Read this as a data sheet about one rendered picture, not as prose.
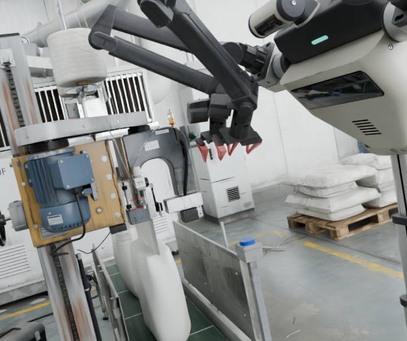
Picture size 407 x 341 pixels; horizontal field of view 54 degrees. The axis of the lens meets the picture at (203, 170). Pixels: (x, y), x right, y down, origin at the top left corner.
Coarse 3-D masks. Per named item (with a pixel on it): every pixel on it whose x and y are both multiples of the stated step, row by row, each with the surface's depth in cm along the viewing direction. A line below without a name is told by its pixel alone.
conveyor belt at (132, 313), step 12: (120, 276) 292; (120, 288) 268; (120, 300) 247; (132, 300) 243; (132, 312) 227; (192, 312) 211; (132, 324) 211; (144, 324) 208; (192, 324) 198; (204, 324) 195; (132, 336) 198; (144, 336) 196; (192, 336) 186; (204, 336) 184; (216, 336) 182
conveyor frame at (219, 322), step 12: (96, 276) 291; (192, 288) 232; (192, 300) 231; (204, 300) 212; (108, 312) 223; (204, 312) 212; (216, 312) 196; (216, 324) 196; (228, 324) 182; (228, 336) 183; (240, 336) 170
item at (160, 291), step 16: (144, 224) 188; (144, 240) 199; (160, 240) 198; (144, 256) 178; (160, 256) 177; (144, 272) 177; (160, 272) 175; (176, 272) 178; (144, 288) 179; (160, 288) 174; (176, 288) 178; (144, 304) 187; (160, 304) 175; (176, 304) 177; (144, 320) 199; (160, 320) 176; (176, 320) 177; (160, 336) 178; (176, 336) 178
